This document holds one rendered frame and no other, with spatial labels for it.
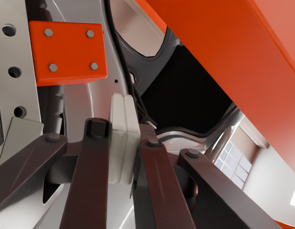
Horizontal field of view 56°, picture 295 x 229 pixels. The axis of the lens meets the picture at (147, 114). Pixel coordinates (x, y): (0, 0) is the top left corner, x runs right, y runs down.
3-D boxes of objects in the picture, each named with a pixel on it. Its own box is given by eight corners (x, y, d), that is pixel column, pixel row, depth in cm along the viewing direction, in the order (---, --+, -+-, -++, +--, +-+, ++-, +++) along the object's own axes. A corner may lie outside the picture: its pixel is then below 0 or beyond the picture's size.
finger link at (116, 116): (116, 185, 14) (102, 183, 14) (116, 131, 21) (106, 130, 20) (125, 131, 13) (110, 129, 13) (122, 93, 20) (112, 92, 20)
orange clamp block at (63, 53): (26, 87, 37) (89, 83, 42) (36, 82, 31) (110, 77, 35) (19, 35, 37) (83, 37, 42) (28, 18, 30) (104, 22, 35)
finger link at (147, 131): (140, 163, 12) (206, 171, 12) (133, 121, 17) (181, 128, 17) (135, 193, 12) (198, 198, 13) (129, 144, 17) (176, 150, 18)
